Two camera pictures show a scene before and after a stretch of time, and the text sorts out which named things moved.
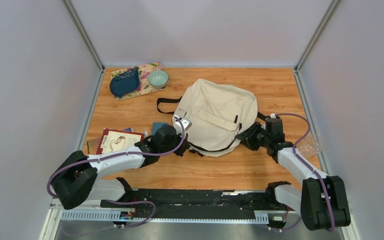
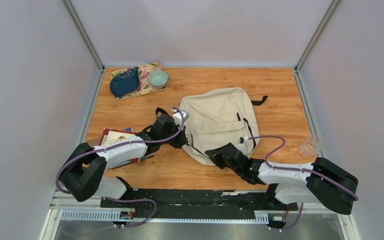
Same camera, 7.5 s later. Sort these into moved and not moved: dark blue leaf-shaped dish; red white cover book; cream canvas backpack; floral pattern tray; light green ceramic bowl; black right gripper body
Moved: black right gripper body; cream canvas backpack
Not moved: light green ceramic bowl; dark blue leaf-shaped dish; floral pattern tray; red white cover book
